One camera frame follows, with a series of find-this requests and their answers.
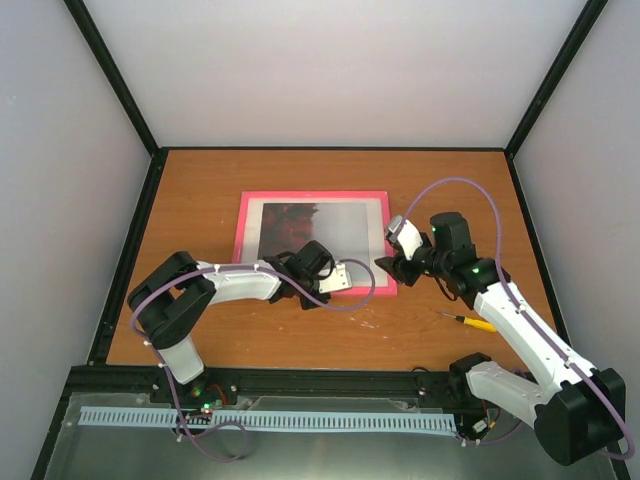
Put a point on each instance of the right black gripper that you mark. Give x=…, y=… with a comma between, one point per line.
x=398, y=269

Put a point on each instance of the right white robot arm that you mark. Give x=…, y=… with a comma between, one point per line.
x=573, y=408

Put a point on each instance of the dark red photo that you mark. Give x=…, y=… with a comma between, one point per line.
x=342, y=228

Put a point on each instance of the right black corner post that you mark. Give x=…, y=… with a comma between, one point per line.
x=586, y=20

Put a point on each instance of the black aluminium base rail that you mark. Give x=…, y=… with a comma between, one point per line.
x=447, y=390

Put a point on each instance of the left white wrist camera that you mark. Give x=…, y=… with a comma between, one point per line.
x=335, y=279

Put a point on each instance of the left black corner post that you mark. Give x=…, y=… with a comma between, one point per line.
x=99, y=49

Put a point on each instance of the pink picture frame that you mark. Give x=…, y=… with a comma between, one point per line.
x=378, y=214

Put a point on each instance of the yellow handled screwdriver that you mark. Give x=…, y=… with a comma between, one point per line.
x=471, y=322

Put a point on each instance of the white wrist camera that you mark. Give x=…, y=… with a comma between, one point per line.
x=403, y=236
x=335, y=279

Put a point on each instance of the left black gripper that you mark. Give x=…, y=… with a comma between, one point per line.
x=307, y=303

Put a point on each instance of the black corner post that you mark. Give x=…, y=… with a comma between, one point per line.
x=586, y=20
x=99, y=49

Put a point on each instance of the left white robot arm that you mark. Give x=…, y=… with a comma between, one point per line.
x=170, y=301

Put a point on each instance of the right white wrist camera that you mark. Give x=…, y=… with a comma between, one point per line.
x=403, y=236

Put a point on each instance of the light blue cable duct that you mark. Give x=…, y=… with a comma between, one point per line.
x=274, y=421

